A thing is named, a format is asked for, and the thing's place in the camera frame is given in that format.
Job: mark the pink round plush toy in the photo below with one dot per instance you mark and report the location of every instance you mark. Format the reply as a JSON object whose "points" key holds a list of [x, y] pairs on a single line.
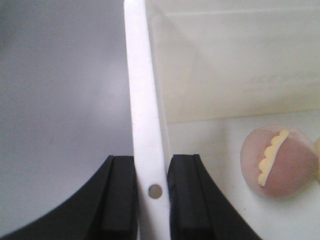
{"points": [[278, 161]]}

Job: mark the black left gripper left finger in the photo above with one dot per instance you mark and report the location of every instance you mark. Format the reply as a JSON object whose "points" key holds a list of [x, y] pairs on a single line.
{"points": [[104, 208]]}

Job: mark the white Totelife plastic crate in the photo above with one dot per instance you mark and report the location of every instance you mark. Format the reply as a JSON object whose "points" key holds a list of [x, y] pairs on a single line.
{"points": [[202, 75]]}

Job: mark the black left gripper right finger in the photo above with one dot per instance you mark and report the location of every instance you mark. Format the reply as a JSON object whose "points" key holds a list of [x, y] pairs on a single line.
{"points": [[198, 208]]}

